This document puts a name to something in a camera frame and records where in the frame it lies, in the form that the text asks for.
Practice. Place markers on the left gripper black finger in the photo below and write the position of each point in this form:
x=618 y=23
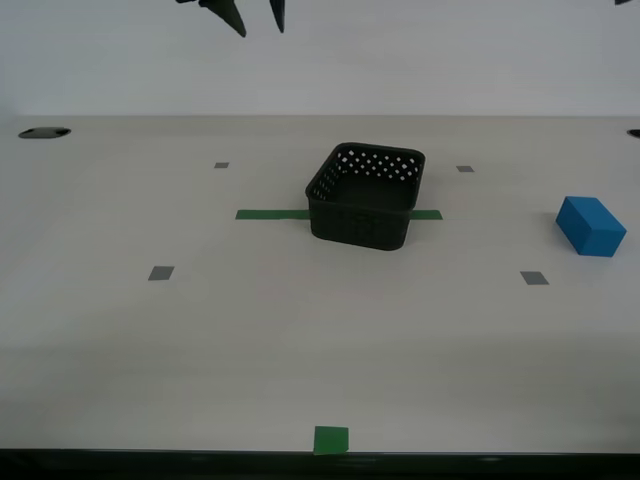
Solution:
x=278 y=12
x=225 y=12

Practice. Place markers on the black perforated plastic basket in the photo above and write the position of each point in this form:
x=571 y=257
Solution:
x=357 y=227

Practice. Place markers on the green tape square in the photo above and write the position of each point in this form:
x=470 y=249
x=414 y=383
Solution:
x=331 y=440

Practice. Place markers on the long green tape strip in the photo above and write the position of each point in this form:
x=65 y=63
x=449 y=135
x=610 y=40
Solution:
x=265 y=215

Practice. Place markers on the blue rectangular block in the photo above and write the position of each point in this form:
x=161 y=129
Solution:
x=587 y=220

